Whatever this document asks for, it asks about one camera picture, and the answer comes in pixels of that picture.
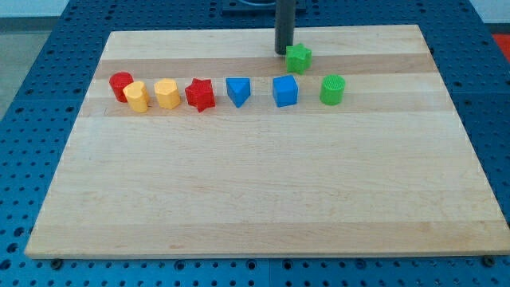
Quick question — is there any yellow hexagon block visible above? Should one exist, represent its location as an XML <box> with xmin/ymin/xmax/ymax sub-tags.
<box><xmin>154</xmin><ymin>78</ymin><xmax>182</xmax><ymax>109</ymax></box>

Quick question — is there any wooden board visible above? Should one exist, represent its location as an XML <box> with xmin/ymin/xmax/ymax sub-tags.
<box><xmin>25</xmin><ymin>25</ymin><xmax>509</xmax><ymax>259</ymax></box>

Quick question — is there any yellow heart block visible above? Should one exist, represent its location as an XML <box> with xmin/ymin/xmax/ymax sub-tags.
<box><xmin>123</xmin><ymin>81</ymin><xmax>150</xmax><ymax>113</ymax></box>

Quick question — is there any blue cube block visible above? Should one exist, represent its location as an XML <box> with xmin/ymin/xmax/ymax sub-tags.
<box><xmin>273</xmin><ymin>75</ymin><xmax>299</xmax><ymax>108</ymax></box>

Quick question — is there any red cylinder block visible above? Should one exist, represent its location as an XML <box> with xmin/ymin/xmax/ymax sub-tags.
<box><xmin>109</xmin><ymin>72</ymin><xmax>134</xmax><ymax>103</ymax></box>

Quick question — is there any green cylinder block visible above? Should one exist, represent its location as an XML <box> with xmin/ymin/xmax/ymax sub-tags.
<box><xmin>320</xmin><ymin>74</ymin><xmax>346</xmax><ymax>106</ymax></box>

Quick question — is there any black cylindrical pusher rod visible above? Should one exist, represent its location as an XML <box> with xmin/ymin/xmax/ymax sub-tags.
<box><xmin>274</xmin><ymin>0</ymin><xmax>296</xmax><ymax>55</ymax></box>

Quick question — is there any green star block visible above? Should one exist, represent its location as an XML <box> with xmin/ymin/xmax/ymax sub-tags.
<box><xmin>285</xmin><ymin>43</ymin><xmax>312</xmax><ymax>74</ymax></box>

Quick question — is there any blue triangle block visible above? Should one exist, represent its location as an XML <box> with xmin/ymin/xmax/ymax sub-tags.
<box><xmin>226</xmin><ymin>77</ymin><xmax>251</xmax><ymax>108</ymax></box>

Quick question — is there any red star block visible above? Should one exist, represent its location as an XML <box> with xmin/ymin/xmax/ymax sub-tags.
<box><xmin>185</xmin><ymin>78</ymin><xmax>216</xmax><ymax>112</ymax></box>

